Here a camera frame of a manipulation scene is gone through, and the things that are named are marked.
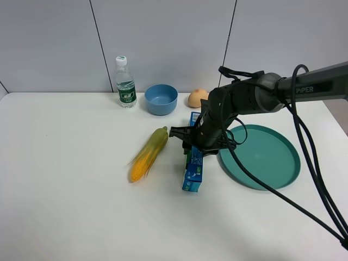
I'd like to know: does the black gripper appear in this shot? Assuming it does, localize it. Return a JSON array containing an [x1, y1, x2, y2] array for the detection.
[[169, 98, 234, 157]]

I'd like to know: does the blue toothpaste box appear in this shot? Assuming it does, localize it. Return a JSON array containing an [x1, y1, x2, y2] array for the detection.
[[181, 111, 204, 193]]

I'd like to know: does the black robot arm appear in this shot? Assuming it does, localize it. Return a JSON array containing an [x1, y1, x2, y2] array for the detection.
[[169, 63, 347, 154]]

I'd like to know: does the tan round fruit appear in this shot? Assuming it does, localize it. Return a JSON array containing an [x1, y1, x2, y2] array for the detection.
[[188, 89, 209, 108]]

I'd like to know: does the blue plastic bowl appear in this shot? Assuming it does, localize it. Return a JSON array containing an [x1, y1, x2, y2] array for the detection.
[[144, 84, 178, 116]]

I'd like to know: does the yellow corn cob toy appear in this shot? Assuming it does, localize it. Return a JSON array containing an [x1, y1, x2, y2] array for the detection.
[[129, 126, 169, 183]]

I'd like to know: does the teal round plate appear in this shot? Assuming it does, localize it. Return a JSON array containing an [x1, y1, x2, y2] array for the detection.
[[231, 125, 301, 190]]

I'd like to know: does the clear water bottle green label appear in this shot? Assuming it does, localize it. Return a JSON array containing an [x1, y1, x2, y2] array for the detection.
[[115, 56, 137, 108]]

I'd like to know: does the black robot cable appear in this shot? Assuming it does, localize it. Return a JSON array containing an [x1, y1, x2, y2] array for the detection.
[[218, 64, 348, 251]]

